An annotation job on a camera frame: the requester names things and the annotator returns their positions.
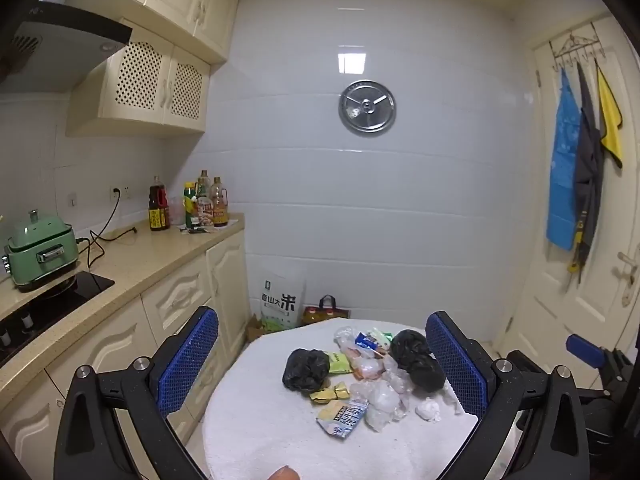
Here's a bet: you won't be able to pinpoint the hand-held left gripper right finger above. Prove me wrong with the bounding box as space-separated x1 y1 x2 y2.
425 311 591 480

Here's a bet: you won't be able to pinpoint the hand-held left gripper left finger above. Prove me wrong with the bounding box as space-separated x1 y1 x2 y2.
54 306 220 480

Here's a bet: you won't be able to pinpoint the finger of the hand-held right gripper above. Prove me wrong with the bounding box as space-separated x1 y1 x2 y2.
565 334 616 373

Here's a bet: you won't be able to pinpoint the large black plastic bag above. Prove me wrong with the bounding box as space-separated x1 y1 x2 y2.
390 330 447 392

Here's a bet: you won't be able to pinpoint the white tissue ball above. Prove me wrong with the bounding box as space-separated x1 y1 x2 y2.
416 397 441 422

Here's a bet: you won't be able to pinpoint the crumpled clear plastic bag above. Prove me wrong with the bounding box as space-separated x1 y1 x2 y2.
350 379 413 432
334 326 366 356
384 366 415 395

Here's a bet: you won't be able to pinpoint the cream panel door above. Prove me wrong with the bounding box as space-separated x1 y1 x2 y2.
492 15 640 396

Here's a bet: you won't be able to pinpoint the cream lower kitchen cabinets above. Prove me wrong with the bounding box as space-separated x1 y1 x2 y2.
0 232 249 480

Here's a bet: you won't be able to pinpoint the beige kitchen countertop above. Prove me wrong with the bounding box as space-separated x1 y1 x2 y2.
0 212 246 401

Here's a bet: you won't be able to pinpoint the white rice bag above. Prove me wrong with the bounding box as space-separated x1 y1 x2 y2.
260 265 307 333

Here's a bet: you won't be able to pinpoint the white towel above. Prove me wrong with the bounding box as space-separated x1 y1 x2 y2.
202 317 488 480

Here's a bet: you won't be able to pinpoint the green yellow snack packet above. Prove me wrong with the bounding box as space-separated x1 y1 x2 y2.
327 351 355 376

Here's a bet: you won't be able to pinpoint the small black plastic bag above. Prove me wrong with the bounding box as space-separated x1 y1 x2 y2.
282 347 331 393

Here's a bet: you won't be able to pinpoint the blue yellow snack packet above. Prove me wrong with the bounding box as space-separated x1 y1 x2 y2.
315 399 370 440

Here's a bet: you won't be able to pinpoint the black cooktop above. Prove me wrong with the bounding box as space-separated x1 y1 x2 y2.
0 271 116 366

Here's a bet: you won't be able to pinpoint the gold foil wrapper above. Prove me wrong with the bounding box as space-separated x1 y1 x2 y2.
309 381 351 405

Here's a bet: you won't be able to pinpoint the tote bag with oil bottles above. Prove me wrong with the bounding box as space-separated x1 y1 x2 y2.
301 295 348 327

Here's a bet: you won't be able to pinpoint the tall labelled sauce bottle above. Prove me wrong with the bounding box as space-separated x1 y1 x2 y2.
195 170 216 228

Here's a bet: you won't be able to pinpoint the yellow cap green bottle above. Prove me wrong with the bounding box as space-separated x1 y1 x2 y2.
183 182 199 228

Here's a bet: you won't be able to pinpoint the dark soy sauce bottle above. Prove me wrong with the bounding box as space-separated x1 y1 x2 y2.
148 176 170 232

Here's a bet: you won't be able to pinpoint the amber oil bottle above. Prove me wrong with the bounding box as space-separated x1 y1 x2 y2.
210 176 230 227

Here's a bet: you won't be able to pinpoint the green electric cooker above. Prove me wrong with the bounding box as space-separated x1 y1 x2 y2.
4 209 81 291

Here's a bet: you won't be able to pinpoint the blue apron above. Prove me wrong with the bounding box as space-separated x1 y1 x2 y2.
545 67 583 251

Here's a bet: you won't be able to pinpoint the grey apron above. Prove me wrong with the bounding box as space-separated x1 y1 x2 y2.
570 62 606 281

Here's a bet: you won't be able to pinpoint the yellow cloth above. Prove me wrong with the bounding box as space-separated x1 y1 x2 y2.
596 65 625 170

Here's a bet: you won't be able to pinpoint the cream lattice door cabinet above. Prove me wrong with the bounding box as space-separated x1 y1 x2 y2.
66 25 213 138

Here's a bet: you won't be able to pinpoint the metal over-door hook rack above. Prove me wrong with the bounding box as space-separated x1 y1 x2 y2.
547 22 608 73

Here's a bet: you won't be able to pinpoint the black range hood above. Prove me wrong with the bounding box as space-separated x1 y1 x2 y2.
0 0 133 93

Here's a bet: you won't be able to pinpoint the cream door handle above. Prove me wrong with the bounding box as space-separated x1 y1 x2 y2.
616 251 640 306

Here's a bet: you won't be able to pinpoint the black power cable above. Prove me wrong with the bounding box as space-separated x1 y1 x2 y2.
87 190 138 268

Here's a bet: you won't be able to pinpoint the round metal wall cover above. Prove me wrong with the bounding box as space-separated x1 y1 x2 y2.
338 80 397 138

